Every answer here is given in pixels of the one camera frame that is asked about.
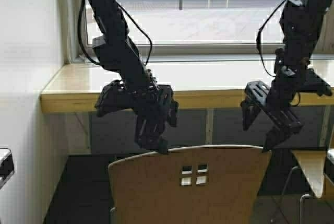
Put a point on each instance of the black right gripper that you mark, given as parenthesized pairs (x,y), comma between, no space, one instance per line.
(274,101)

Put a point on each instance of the wooden chair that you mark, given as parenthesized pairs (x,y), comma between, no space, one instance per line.
(197,184)
(311,163)

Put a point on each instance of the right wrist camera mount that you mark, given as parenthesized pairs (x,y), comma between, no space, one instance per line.
(315,84)

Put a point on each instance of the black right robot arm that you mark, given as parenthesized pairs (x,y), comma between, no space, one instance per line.
(301,23)

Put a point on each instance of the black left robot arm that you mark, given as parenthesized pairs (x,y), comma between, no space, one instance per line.
(137,88)

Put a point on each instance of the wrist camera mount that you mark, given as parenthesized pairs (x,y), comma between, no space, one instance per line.
(113,97)
(315,84)

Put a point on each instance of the long wooden window counter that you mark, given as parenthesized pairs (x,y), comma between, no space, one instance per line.
(196,85)

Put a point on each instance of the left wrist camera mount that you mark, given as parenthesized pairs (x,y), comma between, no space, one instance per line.
(113,97)

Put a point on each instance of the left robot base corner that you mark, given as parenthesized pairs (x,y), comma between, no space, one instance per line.
(7,165)

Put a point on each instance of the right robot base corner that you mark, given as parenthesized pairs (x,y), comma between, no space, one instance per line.
(329,165)

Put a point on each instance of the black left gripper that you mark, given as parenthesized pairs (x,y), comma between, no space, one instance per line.
(154,108)

